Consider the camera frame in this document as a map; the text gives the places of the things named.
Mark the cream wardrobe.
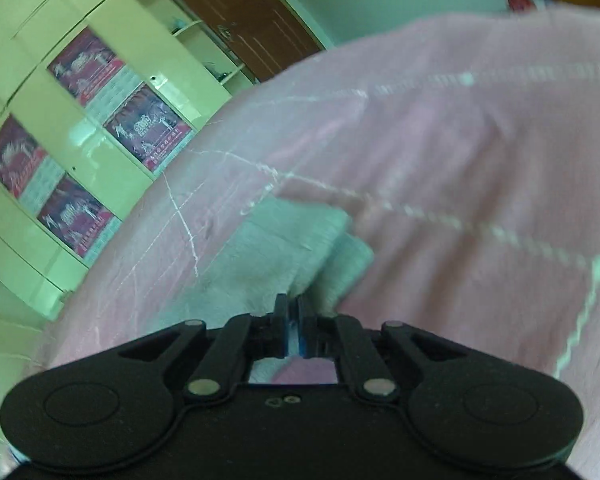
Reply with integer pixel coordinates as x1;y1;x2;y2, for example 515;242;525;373
0;0;258;321

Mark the cream corner shelf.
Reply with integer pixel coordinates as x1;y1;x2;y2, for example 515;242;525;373
125;0;258;98

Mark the grey towel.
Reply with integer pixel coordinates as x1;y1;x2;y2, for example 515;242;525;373
155;197;376;386

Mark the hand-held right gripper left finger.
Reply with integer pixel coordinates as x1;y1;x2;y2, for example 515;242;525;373
117;294;288;403

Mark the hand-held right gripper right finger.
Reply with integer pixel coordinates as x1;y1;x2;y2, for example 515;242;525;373
300;295;471;403

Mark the pink checked bedsheet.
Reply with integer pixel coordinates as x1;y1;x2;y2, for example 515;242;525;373
27;2;600;480

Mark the brown wooden door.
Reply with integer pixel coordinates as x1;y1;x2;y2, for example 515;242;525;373
140;0;328;83

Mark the red wall poster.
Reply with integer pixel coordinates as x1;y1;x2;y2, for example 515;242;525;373
102;84;195;177
0;114;66;213
46;26;146;123
36;174;122;260

